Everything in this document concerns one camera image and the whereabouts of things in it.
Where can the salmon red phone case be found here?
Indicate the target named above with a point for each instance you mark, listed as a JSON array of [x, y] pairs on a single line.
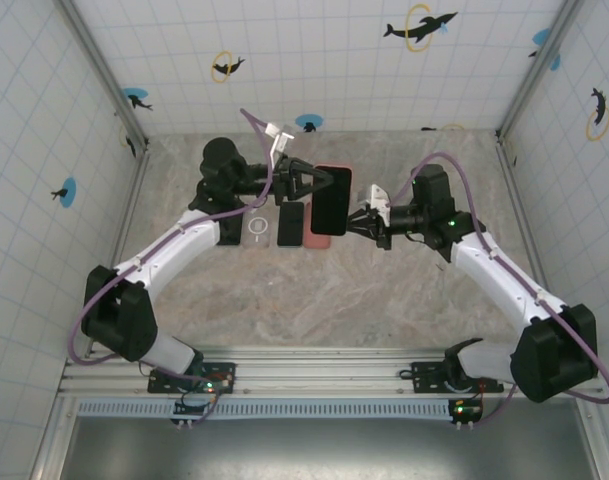
[[334, 167]]

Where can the red-edged black smartphone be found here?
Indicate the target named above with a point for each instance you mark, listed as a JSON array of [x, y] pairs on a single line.
[[318, 242]]

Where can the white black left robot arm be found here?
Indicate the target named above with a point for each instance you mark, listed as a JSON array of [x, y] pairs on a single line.
[[134, 330]]

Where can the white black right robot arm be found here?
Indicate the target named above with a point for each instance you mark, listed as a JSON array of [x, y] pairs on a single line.
[[549, 365]]

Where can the penguin blue circle sticker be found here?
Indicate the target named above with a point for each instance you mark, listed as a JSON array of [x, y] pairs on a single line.
[[309, 120]]

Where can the shark blue circle sticker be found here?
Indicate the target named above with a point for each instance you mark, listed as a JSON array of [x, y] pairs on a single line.
[[136, 97]]

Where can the seal blue circle sticker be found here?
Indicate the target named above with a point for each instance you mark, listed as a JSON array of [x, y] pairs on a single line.
[[66, 192]]

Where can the small black controller board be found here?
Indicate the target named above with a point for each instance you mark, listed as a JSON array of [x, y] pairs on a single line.
[[186, 409], [466, 411]]

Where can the grey metal panel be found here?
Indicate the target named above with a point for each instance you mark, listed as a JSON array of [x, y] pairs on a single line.
[[334, 450]]

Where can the aluminium side rail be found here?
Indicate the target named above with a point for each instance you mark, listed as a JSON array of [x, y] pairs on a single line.
[[134, 195], [518, 200]]

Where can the aluminium corner post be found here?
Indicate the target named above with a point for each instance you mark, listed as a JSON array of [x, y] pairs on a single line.
[[525, 90], [104, 70]]

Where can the aluminium extrusion mounting rail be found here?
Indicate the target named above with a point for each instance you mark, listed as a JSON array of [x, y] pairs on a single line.
[[324, 372]]

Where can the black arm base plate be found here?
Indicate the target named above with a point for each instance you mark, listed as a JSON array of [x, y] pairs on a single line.
[[156, 384], [424, 384]]

